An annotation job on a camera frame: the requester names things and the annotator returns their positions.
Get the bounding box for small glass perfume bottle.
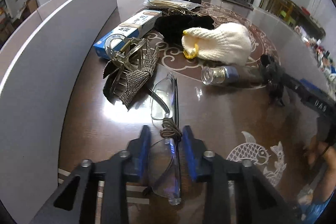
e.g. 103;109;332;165
201;65;264;85

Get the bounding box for laptop on table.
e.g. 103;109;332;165
222;0;254;11

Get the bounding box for gold pearl hair claw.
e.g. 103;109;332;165
161;8;200;16

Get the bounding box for bag of bamboo sticks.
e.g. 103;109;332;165
143;0;201;11

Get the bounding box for clear glasses with cord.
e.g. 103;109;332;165
148;73;182;206

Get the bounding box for person right hand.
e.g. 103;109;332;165
305;135;335;172

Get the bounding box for clear rhinestone hair claw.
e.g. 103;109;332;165
102;34;159;107

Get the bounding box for white storage bin wall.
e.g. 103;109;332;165
1;0;117;223

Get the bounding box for white knitted glove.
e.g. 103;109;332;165
181;22;252;66

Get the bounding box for blue white medicine box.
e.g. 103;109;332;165
93;10;162;60

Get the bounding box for black velvet scrunchie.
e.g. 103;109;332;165
154;15;215;46

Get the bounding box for black feather hair clip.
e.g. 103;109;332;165
259;54;285;106

